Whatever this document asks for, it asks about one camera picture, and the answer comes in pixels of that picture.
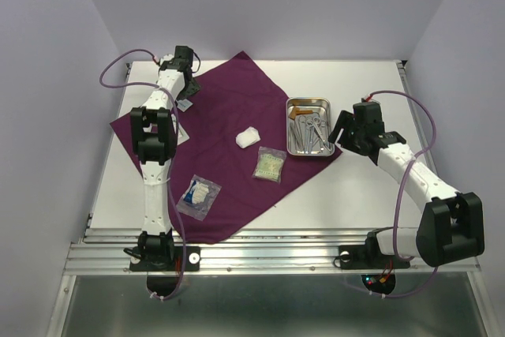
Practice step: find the small white label packet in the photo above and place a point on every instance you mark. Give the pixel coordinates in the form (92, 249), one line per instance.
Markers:
(184, 104)

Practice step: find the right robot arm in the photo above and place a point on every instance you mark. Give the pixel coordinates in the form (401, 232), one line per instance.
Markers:
(451, 226)

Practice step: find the steel tweezers pair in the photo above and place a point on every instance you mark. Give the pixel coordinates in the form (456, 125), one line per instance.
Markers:
(293, 139)

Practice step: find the steel hemostat forceps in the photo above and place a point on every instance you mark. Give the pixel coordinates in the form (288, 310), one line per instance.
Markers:
(300, 122)

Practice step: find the green-white sealed packet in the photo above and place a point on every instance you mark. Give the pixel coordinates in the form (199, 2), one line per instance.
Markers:
(269, 164)

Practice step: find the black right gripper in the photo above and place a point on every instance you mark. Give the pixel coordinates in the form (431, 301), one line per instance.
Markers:
(343, 121)

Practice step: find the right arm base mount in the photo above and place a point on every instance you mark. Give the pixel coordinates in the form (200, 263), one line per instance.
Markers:
(368, 255)

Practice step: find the purple cloth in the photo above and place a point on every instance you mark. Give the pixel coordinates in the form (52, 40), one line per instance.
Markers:
(234, 96)

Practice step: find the steel instrument tray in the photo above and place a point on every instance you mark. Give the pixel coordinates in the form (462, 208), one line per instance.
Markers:
(321, 107)

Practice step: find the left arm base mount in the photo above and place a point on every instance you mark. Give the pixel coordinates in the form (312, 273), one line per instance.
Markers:
(164, 262)

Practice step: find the white sterile pouch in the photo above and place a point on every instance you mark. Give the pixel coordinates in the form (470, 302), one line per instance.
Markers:
(182, 135)

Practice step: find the aluminium front rail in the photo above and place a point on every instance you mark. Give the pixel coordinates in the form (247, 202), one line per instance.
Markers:
(248, 252)

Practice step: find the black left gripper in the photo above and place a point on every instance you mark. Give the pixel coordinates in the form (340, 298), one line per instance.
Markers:
(192, 87)

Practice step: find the small steel scissors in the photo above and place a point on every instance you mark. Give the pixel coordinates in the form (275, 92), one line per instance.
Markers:
(315, 127)

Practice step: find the blue-white gauze packet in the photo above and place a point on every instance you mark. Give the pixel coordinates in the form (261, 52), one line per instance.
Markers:
(199, 197)

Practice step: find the white folded gauze pad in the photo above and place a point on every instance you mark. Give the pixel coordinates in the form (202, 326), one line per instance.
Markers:
(247, 138)

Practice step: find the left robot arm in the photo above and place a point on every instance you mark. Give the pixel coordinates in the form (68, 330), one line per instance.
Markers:
(154, 143)

